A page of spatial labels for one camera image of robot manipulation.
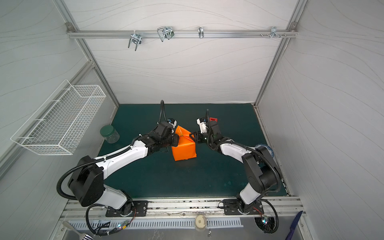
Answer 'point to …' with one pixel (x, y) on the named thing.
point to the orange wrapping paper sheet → (186, 149)
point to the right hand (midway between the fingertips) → (193, 132)
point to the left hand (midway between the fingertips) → (180, 135)
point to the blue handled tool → (293, 225)
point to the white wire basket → (61, 125)
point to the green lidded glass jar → (111, 135)
